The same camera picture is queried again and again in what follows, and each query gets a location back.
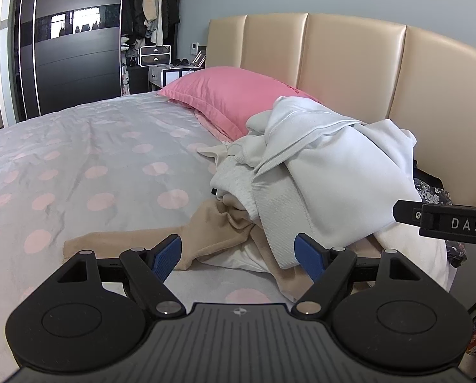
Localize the white sweatshirt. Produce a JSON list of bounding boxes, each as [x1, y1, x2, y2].
[[246, 96, 458, 292]]

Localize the black cloth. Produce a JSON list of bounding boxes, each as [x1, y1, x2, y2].
[[413, 160, 444, 190]]

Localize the hanging clothes in closet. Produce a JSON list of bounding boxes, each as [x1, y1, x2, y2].
[[142, 0, 165, 46]]

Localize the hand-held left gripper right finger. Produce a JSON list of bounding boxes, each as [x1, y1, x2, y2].
[[292, 233, 436, 319]]

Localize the white door frame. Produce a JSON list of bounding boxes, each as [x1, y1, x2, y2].
[[0, 0, 23, 128]]

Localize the pink pillow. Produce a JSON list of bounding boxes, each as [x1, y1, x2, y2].
[[157, 66, 322, 142]]

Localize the beige padded headboard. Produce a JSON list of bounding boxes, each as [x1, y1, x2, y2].
[[206, 13, 476, 208]]

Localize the beige fleece pants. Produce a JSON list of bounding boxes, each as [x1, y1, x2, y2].
[[63, 199, 314, 304]]

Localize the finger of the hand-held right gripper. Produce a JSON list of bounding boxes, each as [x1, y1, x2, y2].
[[393, 200, 422, 224]]

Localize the dark floral cloth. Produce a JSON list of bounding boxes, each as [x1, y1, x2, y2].
[[416, 179, 468, 268]]

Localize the hanging dark clothes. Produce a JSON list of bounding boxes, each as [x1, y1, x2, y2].
[[122, 0, 147, 36]]

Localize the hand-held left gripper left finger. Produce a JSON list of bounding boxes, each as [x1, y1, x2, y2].
[[42, 234, 185, 319]]

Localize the grey clothes pile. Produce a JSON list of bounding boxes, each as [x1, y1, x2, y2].
[[121, 36, 143, 66]]

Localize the white nightstand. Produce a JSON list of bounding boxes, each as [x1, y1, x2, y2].
[[148, 64, 204, 92]]

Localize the small cream cloth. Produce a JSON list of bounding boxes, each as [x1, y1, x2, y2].
[[197, 144, 231, 174]]

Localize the white storage box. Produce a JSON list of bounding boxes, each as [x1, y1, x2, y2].
[[139, 45, 172, 67]]

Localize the dark sliding-door wardrobe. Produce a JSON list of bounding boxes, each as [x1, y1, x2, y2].
[[16, 0, 125, 118]]

